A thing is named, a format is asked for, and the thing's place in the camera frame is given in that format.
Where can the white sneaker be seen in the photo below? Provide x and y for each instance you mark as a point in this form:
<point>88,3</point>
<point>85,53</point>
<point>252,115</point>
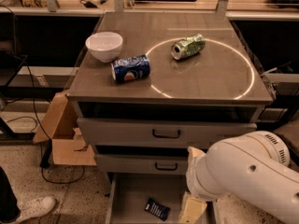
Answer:
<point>37,207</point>

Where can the white ceramic bowl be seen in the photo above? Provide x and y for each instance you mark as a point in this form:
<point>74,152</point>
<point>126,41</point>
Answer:
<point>104,46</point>

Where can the dark trouser leg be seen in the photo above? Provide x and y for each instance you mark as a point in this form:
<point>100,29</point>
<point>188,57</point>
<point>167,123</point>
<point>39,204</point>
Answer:
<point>9,210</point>

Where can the top grey drawer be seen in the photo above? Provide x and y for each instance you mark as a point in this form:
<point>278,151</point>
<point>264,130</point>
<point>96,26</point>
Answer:
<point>154,133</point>

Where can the crushed green soda can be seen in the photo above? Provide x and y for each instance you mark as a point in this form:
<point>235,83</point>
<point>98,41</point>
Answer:
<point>188,46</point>

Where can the open bottom grey drawer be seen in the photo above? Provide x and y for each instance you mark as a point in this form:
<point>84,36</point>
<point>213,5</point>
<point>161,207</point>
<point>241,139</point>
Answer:
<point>130,193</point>

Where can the grey drawer cabinet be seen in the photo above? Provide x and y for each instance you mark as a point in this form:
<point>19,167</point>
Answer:
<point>218,84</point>

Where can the middle grey drawer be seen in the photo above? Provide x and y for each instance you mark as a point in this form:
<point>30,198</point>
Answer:
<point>141,164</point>

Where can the left dark side table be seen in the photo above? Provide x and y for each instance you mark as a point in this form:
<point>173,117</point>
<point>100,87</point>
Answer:
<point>10,65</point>

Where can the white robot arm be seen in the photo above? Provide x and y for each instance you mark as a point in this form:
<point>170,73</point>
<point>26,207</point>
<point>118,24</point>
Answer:
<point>254,167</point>

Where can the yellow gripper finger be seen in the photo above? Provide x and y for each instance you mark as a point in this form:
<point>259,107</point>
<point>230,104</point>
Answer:
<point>195,154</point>
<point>191,209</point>

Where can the crushed blue Pepsi can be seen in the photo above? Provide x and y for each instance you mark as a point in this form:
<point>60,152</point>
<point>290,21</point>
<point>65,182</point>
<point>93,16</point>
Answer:
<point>130,69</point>

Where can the black office chair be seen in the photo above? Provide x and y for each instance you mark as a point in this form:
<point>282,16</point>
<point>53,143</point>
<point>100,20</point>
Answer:
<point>287,126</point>

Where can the dark blue RXBAR wrapper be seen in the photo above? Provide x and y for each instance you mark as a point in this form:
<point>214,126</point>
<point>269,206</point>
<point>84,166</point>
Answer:
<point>157,209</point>

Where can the brown cardboard box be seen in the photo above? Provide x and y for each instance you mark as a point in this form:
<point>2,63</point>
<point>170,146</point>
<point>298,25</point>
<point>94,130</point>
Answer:
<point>60,127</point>

